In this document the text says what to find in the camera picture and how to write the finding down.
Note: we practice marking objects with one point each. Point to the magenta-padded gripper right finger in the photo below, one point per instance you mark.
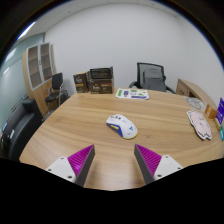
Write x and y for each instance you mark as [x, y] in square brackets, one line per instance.
[166, 165]

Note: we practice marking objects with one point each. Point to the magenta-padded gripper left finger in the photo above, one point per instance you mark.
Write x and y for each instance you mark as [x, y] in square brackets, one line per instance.
[61, 166]

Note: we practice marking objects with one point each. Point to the white blue yellow computer mouse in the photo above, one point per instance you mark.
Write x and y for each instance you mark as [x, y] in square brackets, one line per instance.
[121, 126]

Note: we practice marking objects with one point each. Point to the black leather sofa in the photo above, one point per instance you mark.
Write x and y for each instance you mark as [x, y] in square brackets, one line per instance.
[20, 128]

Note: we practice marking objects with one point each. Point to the teal green packet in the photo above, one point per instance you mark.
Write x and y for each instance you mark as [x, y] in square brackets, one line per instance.
[222, 134]

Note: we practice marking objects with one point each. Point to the round clear mat grey print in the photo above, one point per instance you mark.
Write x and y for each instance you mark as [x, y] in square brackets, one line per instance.
[196, 104]

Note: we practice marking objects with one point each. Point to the purple card package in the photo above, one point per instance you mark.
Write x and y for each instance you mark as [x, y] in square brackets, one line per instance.
[220, 111]

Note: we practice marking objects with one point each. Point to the printed sticker sheet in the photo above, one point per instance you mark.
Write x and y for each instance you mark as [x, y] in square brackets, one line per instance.
[132, 94]

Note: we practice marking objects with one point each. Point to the wooden shelf cabinet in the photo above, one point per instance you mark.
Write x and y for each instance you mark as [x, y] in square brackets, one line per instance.
[40, 90]

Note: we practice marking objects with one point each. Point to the wooden side desk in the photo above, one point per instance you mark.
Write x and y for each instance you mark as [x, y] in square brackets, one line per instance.
[191, 89]

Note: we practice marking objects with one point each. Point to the grey backpack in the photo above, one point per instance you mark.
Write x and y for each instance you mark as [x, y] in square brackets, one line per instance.
[154, 80]

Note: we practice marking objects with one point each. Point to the black visitor chair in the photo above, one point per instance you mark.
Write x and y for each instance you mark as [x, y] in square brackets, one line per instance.
[57, 81]

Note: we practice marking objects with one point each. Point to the small upright brown cardboard box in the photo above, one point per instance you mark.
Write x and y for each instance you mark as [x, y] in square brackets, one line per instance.
[81, 82]

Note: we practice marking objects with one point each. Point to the large brown cardboard box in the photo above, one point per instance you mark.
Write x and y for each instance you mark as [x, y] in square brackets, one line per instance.
[101, 86]

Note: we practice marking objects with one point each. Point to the black mesh office chair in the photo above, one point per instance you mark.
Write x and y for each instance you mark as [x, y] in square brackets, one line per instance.
[141, 68]

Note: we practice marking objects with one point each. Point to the black product box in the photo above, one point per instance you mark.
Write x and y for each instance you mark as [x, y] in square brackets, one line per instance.
[101, 72]

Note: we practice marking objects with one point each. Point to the ceiling light strip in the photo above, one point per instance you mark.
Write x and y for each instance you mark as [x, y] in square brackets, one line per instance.
[26, 30]

